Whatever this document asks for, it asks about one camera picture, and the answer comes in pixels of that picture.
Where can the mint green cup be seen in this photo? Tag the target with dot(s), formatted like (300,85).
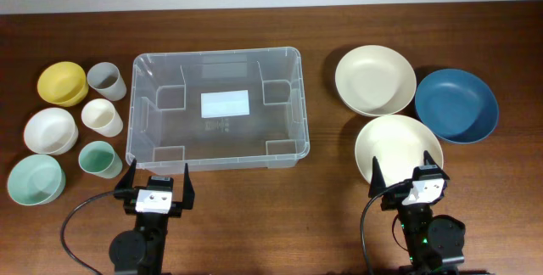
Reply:
(100,159)

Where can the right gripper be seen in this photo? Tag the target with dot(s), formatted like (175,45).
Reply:
(394,198)

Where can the cream cup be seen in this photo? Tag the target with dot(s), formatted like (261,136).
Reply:
(101,116)

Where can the yellow bowl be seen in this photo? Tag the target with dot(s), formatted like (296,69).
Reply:
(63,84)

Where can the clear plastic storage container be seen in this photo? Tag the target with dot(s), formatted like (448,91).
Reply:
(165,128)

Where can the mint green bowl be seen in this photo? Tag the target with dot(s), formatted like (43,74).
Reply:
(36,180)

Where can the blue plate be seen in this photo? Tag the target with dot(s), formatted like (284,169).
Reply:
(457,106)

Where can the grey cup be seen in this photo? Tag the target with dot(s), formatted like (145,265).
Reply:
(106,79)

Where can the cream plate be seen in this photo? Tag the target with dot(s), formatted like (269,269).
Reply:
(374,80)
(398,143)

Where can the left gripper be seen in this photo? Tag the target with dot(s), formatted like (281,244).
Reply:
(124,190)

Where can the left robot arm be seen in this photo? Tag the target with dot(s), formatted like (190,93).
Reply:
(141,249)

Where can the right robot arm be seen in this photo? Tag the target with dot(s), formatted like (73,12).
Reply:
(434,243)

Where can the white bowl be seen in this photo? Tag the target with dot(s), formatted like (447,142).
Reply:
(51,131)

